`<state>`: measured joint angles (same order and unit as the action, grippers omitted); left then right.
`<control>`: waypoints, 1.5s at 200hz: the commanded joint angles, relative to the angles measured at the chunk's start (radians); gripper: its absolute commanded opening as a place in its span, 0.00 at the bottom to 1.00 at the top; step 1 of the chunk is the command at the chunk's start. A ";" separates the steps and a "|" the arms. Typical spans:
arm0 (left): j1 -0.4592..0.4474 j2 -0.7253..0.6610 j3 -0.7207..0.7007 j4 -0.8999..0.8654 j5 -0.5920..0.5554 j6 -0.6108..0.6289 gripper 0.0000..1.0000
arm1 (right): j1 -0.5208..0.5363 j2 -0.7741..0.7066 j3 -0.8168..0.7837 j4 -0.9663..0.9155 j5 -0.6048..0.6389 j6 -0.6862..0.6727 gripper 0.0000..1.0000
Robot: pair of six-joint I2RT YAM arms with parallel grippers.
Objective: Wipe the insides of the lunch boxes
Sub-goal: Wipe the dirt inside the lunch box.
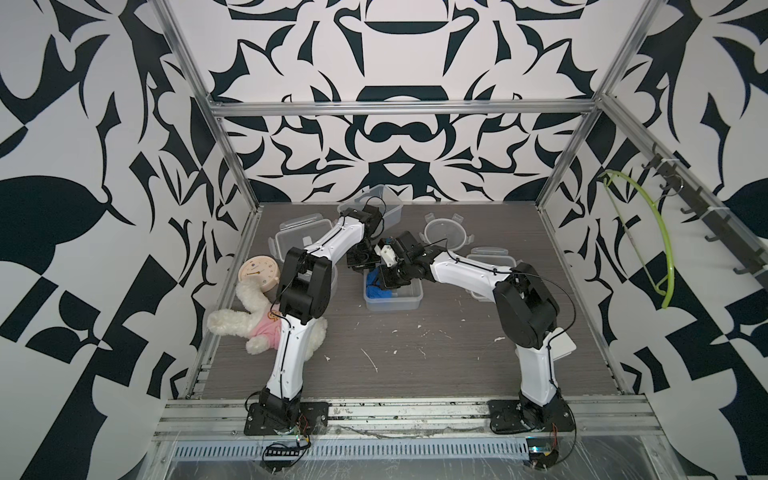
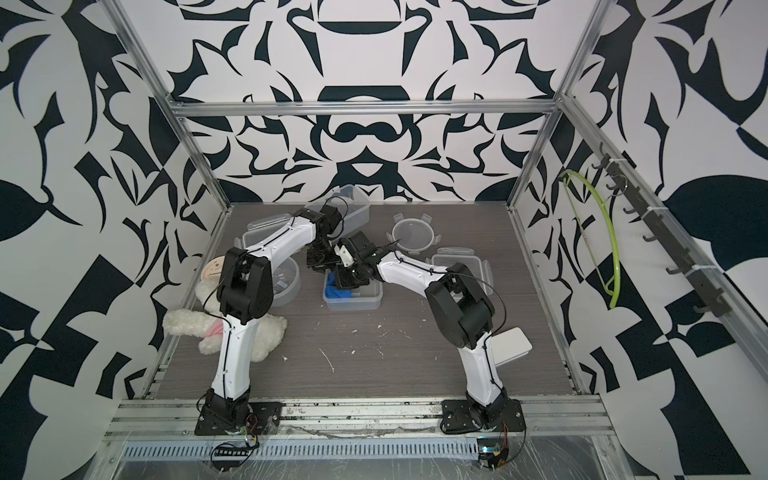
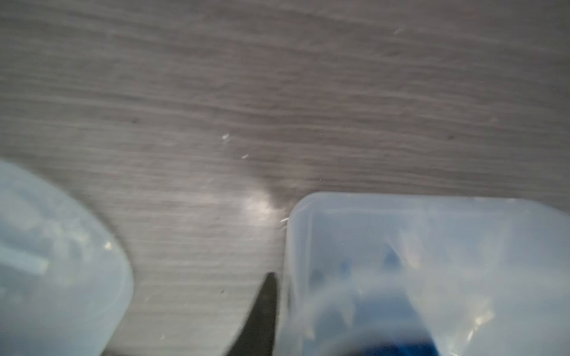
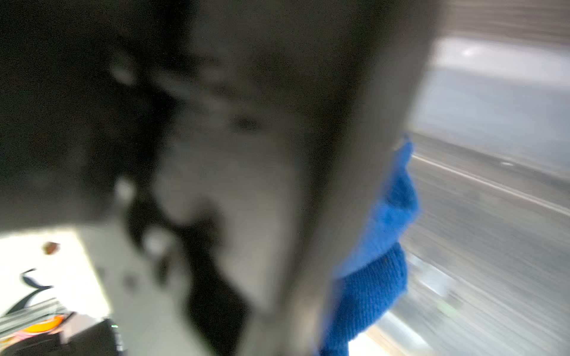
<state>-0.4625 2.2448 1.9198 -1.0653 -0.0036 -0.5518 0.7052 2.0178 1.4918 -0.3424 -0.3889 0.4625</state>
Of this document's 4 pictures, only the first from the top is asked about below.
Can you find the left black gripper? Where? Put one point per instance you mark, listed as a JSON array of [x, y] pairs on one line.
[[353, 263]]

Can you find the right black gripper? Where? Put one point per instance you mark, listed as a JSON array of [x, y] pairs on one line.
[[387, 281]]

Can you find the blue microfiber cloth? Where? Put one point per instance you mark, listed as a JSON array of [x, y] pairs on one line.
[[373, 287]]

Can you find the round clear lunch box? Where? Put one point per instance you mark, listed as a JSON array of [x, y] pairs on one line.
[[333, 279]]

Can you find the square clear lunch box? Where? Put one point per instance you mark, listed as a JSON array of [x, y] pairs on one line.
[[406, 298]]

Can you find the round clear lunch box lid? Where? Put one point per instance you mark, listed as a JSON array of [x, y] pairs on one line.
[[449, 231]]

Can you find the tall rectangular clear lunch box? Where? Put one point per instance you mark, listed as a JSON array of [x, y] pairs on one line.
[[381, 196]]

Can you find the clear rectangular lunch box lid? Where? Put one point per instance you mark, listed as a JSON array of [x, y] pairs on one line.
[[300, 233]]

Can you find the square clear lunch box lid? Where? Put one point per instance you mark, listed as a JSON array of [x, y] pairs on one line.
[[498, 258]]

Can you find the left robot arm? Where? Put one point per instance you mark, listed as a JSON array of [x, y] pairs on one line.
[[304, 293]]

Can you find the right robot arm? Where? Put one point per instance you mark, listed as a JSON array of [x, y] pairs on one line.
[[528, 314]]

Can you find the white plush toy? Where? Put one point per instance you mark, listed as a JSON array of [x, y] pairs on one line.
[[258, 323]]

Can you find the white flat box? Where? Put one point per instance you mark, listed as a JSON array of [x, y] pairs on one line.
[[560, 344]]

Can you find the green bow saw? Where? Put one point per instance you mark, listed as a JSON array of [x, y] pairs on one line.
[[646, 230]]

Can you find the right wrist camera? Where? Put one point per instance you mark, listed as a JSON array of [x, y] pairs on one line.
[[386, 252]]

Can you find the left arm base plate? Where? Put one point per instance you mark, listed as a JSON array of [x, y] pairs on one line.
[[301, 418]]

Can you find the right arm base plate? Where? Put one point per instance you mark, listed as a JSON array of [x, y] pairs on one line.
[[509, 417]]

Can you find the black wall hook rack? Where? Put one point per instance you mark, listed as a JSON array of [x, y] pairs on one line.
[[701, 204]]

